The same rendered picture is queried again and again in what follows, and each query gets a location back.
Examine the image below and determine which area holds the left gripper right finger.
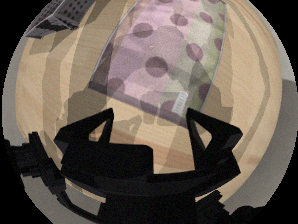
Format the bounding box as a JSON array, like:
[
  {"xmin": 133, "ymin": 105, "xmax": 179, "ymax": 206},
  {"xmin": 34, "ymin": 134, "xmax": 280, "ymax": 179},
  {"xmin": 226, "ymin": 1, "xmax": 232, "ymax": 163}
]
[{"xmin": 186, "ymin": 108, "xmax": 243, "ymax": 169}]

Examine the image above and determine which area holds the grey perforated basket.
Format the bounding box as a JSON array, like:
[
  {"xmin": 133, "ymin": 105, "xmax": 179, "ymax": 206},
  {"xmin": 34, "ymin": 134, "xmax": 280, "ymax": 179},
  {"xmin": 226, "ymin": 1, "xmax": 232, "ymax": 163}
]
[{"xmin": 25, "ymin": 0, "xmax": 96, "ymax": 39}]

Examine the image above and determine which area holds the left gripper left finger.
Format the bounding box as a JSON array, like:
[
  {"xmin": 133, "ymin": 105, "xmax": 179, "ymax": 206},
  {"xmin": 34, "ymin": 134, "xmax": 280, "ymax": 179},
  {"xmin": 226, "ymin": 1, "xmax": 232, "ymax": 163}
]
[{"xmin": 57, "ymin": 108, "xmax": 114, "ymax": 143}]

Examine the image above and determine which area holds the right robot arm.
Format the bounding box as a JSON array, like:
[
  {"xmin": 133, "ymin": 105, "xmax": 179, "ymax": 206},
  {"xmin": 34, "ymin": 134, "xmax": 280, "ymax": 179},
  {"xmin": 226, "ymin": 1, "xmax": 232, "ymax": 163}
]
[{"xmin": 197, "ymin": 194, "xmax": 257, "ymax": 224}]

